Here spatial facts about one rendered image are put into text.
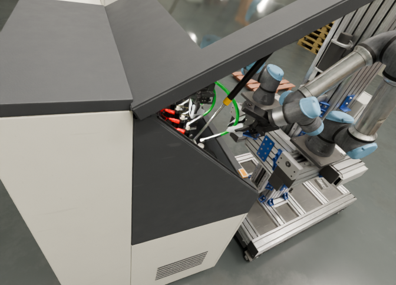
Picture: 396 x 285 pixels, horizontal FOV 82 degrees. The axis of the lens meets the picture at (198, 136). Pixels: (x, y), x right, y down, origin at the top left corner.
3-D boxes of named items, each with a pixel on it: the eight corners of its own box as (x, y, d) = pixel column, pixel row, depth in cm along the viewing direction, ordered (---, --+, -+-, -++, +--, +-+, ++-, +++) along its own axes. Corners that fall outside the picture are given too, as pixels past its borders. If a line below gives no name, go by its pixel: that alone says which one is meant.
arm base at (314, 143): (316, 136, 136) (325, 123, 130) (337, 153, 127) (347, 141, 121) (299, 141, 129) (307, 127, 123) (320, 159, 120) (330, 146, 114)
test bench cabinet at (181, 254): (212, 270, 167) (248, 213, 116) (130, 301, 144) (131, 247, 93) (181, 191, 213) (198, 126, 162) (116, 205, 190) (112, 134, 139)
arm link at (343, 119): (329, 126, 128) (343, 106, 119) (346, 143, 119) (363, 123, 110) (312, 127, 124) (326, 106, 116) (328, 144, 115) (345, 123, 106)
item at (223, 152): (244, 206, 119) (255, 187, 109) (237, 208, 117) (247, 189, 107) (200, 129, 160) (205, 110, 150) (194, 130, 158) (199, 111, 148)
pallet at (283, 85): (268, 72, 476) (270, 68, 469) (294, 91, 431) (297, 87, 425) (228, 76, 425) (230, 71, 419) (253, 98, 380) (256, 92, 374)
